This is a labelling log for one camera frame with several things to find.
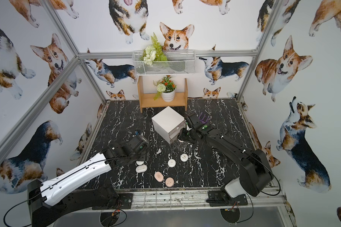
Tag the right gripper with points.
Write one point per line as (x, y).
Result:
(188, 133)

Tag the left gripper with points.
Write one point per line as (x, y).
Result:
(143, 139)

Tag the white mini drawer cabinet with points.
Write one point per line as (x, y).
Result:
(168, 123)

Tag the pink earphone case oval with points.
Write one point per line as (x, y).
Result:
(158, 176)

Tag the pink earphone case bottom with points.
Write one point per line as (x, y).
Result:
(169, 182)

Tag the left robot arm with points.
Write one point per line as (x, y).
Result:
(52, 199)

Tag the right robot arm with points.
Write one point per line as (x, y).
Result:
(254, 171)

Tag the purple pink toy rake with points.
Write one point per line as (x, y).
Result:
(204, 117)

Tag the white earphone case oval left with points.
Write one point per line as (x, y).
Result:
(141, 169)

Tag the white earphone case right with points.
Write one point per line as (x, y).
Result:
(184, 157)

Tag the white earphone case middle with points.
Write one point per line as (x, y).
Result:
(171, 163)

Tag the white potted plant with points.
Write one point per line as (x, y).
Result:
(165, 89)

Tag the green white artificial flowers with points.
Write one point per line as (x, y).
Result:
(153, 53)

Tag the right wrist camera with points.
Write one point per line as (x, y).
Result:
(193, 121)

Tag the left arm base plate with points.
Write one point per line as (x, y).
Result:
(124, 201)

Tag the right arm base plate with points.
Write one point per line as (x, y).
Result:
(220, 198)

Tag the white wire basket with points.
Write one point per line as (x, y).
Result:
(178, 63)

